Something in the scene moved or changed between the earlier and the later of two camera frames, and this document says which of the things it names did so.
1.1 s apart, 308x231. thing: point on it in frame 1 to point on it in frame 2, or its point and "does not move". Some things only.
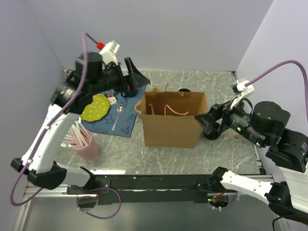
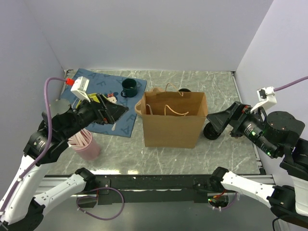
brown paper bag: x=168 y=117 does not move
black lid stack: x=214 y=131 does not move
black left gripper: x=124 y=82 to x=115 y=110
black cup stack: x=184 y=90 does not move
